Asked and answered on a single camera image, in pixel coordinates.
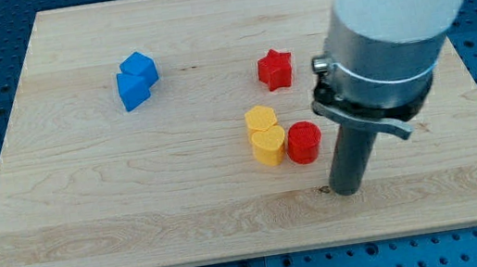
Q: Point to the blue pentagon block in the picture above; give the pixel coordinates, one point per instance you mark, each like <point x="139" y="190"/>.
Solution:
<point x="133" y="90"/>

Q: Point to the yellow hexagon block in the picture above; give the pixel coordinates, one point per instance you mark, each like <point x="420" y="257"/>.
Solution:
<point x="259" y="119"/>

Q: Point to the light wooden board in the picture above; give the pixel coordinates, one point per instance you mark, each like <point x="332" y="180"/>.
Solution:
<point x="174" y="183"/>

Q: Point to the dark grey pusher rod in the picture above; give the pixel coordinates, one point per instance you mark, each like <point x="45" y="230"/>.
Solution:
<point x="350" y="160"/>

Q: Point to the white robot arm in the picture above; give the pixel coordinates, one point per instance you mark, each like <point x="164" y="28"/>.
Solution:
<point x="397" y="20"/>

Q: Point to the red star block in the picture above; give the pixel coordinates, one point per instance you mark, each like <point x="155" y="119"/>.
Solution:
<point x="275" y="70"/>

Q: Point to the yellow heart block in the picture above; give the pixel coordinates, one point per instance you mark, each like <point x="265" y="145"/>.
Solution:
<point x="268" y="147"/>

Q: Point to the blue cube block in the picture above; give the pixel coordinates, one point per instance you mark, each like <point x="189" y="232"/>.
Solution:
<point x="138" y="64"/>

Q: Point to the red circle block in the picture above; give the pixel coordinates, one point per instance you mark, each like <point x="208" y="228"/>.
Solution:
<point x="303" y="144"/>

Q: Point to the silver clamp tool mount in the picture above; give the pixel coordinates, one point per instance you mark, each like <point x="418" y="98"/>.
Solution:
<point x="373" y="86"/>

